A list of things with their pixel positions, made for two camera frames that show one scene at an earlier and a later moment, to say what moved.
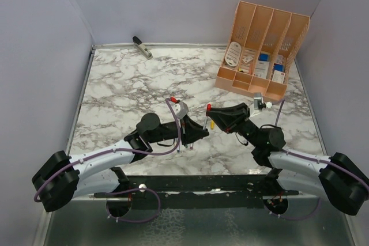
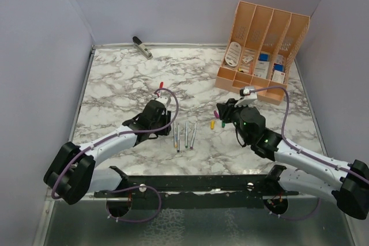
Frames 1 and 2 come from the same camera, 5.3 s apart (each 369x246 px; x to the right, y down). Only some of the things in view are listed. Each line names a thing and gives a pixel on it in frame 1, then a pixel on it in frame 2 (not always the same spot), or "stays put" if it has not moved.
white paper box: (261, 68) stays put
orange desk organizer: (257, 59) stays put
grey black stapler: (142, 48) stays put
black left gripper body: (169, 131) → (162, 122)
